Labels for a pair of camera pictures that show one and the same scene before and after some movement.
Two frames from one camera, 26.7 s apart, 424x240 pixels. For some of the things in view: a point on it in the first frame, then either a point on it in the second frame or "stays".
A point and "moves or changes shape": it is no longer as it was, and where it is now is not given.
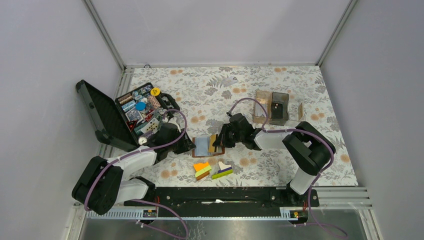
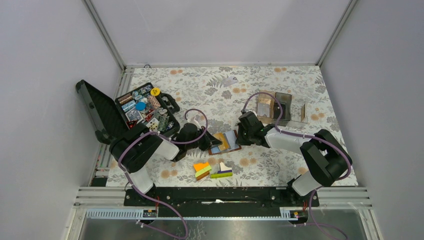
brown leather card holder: (200, 148) moves or changes shape
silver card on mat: (228, 81) stays
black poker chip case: (129, 121) stays
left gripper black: (187, 145) → (209, 141)
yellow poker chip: (155, 91) stays
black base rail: (226, 202) stays
